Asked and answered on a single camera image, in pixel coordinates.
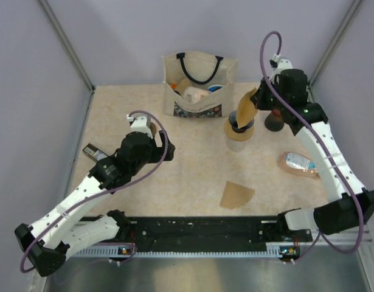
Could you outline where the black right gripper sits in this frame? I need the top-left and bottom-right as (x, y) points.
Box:
(249, 77), (288, 113)

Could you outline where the blue cone dripper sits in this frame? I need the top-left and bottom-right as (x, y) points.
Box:
(228, 109), (255, 134)

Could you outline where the wooden dripper stand disc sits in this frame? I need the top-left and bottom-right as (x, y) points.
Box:
(224, 119), (255, 142)

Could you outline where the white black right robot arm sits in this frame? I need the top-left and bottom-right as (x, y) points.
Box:
(251, 68), (374, 241)

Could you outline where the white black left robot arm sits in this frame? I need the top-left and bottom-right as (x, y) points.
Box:
(14, 130), (175, 277)

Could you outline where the brown paper coffee filter stack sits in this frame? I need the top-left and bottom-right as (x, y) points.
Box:
(220, 181), (255, 210)

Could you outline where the dark flask with red cap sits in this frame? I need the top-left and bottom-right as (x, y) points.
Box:
(265, 111), (285, 132)

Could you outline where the clear glass server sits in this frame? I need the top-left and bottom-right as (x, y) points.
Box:
(229, 141), (249, 152)

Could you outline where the dark rectangular box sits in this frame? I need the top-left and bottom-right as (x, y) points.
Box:
(82, 143), (108, 162)

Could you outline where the clear pink lotion bottle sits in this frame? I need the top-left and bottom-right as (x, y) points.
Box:
(277, 151), (320, 179)

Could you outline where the beige canvas tote bag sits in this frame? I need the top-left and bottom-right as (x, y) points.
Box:
(162, 51), (238, 118)

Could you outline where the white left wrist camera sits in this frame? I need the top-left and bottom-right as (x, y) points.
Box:
(126, 114), (153, 139)

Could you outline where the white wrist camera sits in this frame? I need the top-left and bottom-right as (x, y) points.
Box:
(126, 114), (153, 139)
(269, 54), (293, 74)

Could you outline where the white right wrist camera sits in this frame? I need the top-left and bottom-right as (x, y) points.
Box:
(269, 54), (293, 74)

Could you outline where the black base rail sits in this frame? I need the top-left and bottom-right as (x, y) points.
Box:
(113, 216), (312, 252)

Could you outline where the grey slotted cable duct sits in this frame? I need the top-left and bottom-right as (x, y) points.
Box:
(73, 244), (300, 259)

